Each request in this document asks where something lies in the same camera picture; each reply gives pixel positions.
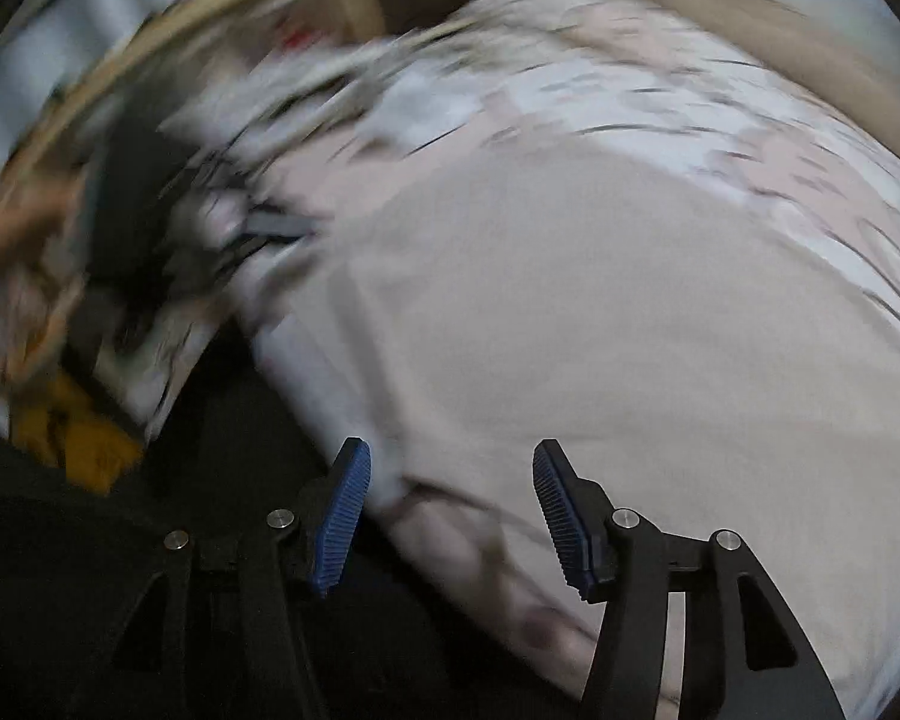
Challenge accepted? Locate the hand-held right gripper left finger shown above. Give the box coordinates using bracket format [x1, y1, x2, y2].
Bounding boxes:
[64, 436, 372, 720]

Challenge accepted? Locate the tan quilted duvet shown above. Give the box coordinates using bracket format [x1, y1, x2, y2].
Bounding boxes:
[555, 0, 900, 188]

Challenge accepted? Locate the grey curtain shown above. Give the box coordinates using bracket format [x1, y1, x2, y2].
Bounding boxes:
[0, 0, 218, 181]

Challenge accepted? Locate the yellow cloth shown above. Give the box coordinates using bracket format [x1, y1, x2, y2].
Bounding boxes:
[11, 375, 147, 492]

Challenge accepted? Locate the cream garment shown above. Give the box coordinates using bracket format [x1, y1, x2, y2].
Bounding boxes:
[247, 142, 900, 720]

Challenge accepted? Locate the dark cloth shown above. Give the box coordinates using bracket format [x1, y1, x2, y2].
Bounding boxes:
[0, 337, 593, 720]

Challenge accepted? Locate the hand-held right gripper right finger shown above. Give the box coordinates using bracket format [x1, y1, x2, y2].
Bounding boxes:
[532, 439, 848, 720]

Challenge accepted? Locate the person's left forearm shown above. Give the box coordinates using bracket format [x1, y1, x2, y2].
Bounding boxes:
[0, 176, 87, 278]

